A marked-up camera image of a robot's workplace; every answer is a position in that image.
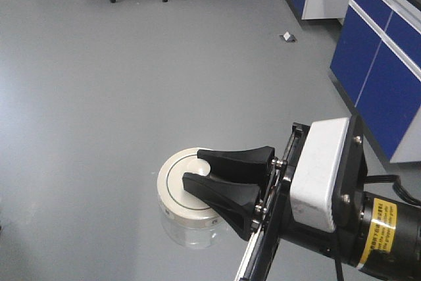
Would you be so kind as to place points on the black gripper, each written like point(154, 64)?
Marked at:
point(266, 223)

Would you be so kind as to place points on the glass jar with white lid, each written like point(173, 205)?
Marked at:
point(186, 219)

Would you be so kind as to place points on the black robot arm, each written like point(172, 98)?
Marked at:
point(390, 227)

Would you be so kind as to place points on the small debris on floor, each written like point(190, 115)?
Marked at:
point(288, 37)

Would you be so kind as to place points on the blue lab cabinet right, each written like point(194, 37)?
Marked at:
point(377, 63)

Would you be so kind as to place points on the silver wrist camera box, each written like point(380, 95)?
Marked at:
point(316, 172)

